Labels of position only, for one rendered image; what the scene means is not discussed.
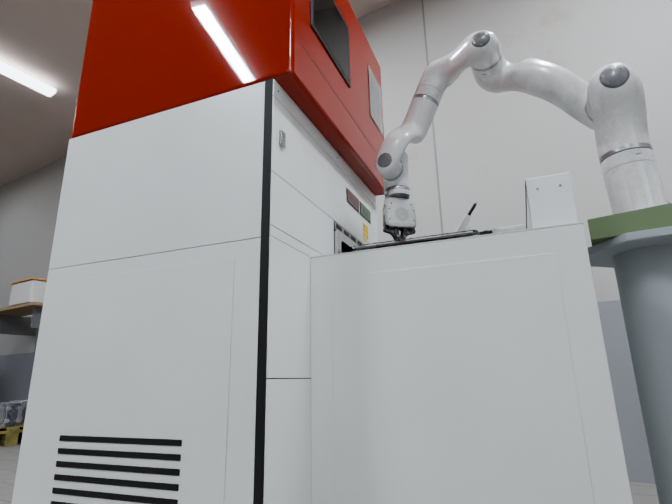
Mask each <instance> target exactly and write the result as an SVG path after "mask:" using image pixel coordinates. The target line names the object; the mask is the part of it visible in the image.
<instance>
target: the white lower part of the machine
mask: <svg viewBox="0 0 672 504"><path fill-rule="evenodd" d="M11 504H311V258H310V257H309V256H307V255H305V254H303V253H302V252H300V251H298V250H296V249H294V248H292V247H291V246H289V245H287V244H285V243H283V242H281V241H279V240H278V239H276V238H274V237H272V236H263V237H261V238H255V239H249V240H242V241H235V242H229V243H222V244H216V245H209V246H203V247H196V248H190V249H183V250H177V251H170V252H164V253H157V254H151V255H144V256H138V257H131V258H125V259H118V260H111V261H105V262H98V263H92V264H85V265H79V266H72V267H66V268H59V269H53V270H49V271H48V277H47V283H46V289H45V296H44V302H43V308H42V314H41V321H40V327H39V333H38V340H37V346H36V352H35V358H34V365H33V371H32V377H31V383H30V390H29V396H28V402H27V409H26V415H25V421H24V427H23V434H22V440H21V446H20V453H19V459H18V465H17V471H16V478H15V484H14V490H13V497H12V503H11Z"/></svg>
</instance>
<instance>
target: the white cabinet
mask: <svg viewBox="0 0 672 504"><path fill-rule="evenodd" d="M311 504H633V501H632V496H631V490H630V484H629V479H628V473H627V467H626V462H625V456H624V451H623V445H622V439H621V434H620V428H619V422H618V417H617V411H616V406H615V400H614V394H613V389H612V383H611V377H610V372H609V366H608V360H607V355H606V349H605V344H604V338H603V332H602V327H601V321H600V315H599V310H598V304H597V299H596V293H595V287H594V282H593V276H592V270H591V266H590V260H589V255H588V249H587V243H586V238H585V232H584V226H583V224H577V225H569V226H561V227H554V228H546V229H538V230H530V231H522V232H514V233H507V234H499V235H491V236H483V237H475V238H467V239H460V240H452V241H444V242H436V243H428V244H421V245H413V246H405V247H397V248H389V249H381V250H374V251H366V252H358V253H350V254H342V255H334V256H327V257H319V258H311Z"/></svg>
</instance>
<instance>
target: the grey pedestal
mask: <svg viewBox="0 0 672 504"><path fill-rule="evenodd" d="M587 249H588V255H589V260H590V266H591V267H607V268H614V270H615V275H616V280H617V286H618V291H619V296H620V301H621V306H622V312H623V317H624V322H625V327H626V332H627V338H628V343H629V348H630V353H631V358H632V364H633V369H634V374H635V379H636V384H637V390H638V395H639V400H640V405H641V411H642V416H643V421H644V426H645V431H646V437H647V442H648V447H649V452H650V457H651V463H652V468H653V473H654V478H655V483H656V489H657V494H658V499H659V504H672V226H668V227H661V228H655V229H648V230H641V231H635V232H628V233H624V234H621V235H619V236H616V237H614V238H611V239H609V240H606V241H604V242H601V243H598V244H596V245H593V246H591V247H588V248H587Z"/></svg>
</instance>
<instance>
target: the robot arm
mask: <svg viewBox="0 0 672 504"><path fill-rule="evenodd" d="M469 67H471V70H472V73H473V76H474V79H475V81H476V83H477V84H478V86H480V87H481V88H482V89H484V90H486V91H488V92H491V93H502V92H507V91H517V92H522V93H525V94H528V95H531V96H534V97H537V98H540V99H543V100H545V101H547V102H550V103H551V104H553V105H555V106H556V107H558V108H559V109H561V110H562V111H564V112H565V113H567V114H568V115H569V116H571V117H572V118H574V119H575V120H577V121H578V122H580V123H581V124H583V125H585V126H586V127H588V128H590V129H592V130H594V133H595V141H596V148H597V153H598V157H599V161H600V165H601V170H602V174H603V178H604V182H605V186H606V190H607V194H608V198H609V203H610V207H611V211H612V215H613V214H618V213H623V212H628V211H633V210H638V209H643V208H648V207H653V206H658V205H663V204H668V203H670V201H667V197H666V193H665V190H664V186H663V183H662V179H661V176H660V172H659V169H658V165H657V162H656V158H655V155H654V151H653V147H652V144H651V141H650V137H649V132H648V122H647V109H646V100H645V93H644V88H643V84H642V80H641V78H640V76H639V74H638V72H637V71H636V70H635V69H634V68H633V67H632V66H630V65H628V64H626V63H621V62H617V63H611V64H608V65H605V66H603V67H602V68H600V69H599V70H597V71H596V72H595V74H594V75H593V76H592V78H591V79H590V82H589V83H587V82H586V81H584V80H583V79H581V78H580V77H578V76H577V75H576V74H574V73H573V72H571V71H570V70H568V69H566V68H564V67H562V66H560V65H557V64H554V63H551V62H548V61H544V60H541V59H537V58H528V59H525V60H523V61H521V62H519V63H510V62H508V61H506V60H505V59H504V58H503V54H502V50H501V45H500V42H499V40H498V38H497V36H496V35H495V34H494V33H493V32H491V31H487V30H481V31H477V32H474V33H472V34H470V35H469V36H467V37H466V38H465V39H464V40H463V41H462V43H461V44H460V45H459V46H458V47H457V48H456V49H455V50H454V51H453V52H451V53H450V54H448V55H446V56H444V57H442V58H439V59H437V60H435V61H433V62H432V63H430V64H429V65H428V66H427V67H426V69H425V70H424V72H423V74H422V77H421V79H420V81H419V84H418V86H417V89H416V91H415V94H414V96H413V99H412V101H411V104H410V106H409V109H408V111H407V114H406V116H405V119H404V121H403V124H402V125H401V126H400V127H398V128H395V129H393V130H392V131H391V132H389V133H388V135H387V136H386V138H385V139H384V141H383V143H382V146H381V148H380V150H379V153H378V155H377V159H376V169H377V171H378V172H379V173H380V175H381V176H382V177H383V180H384V193H385V194H384V196H385V201H384V207H383V228H384V229H383V232H385V233H388V234H390V235H391V236H392V237H393V239H394V240H400V239H405V238H406V237H407V236H408V235H413V234H415V233H416V231H415V227H416V215H415V210H414V205H413V202H412V200H411V199H410V197H411V196H410V181H409V165H408V154H407V153H406V152H404V151H405V149H406V147H407V146H408V144H409V143H411V144H418V143H420V142H422V141H423V140H424V138H425V137H426V135H427V132H428V130H429V128H430V125H431V123H432V121H433V118H434V116H435V113H436V111H437V109H438V106H439V104H440V101H441V99H442V96H443V94H444V91H445V90H446V89H447V88H448V87H449V86H450V85H452V84H453V83H454V82H455V81H456V80H457V78H458V77H459V76H460V75H461V74H462V72H463V71H464V70H465V69H467V68H469ZM399 231H400V234H399Z"/></svg>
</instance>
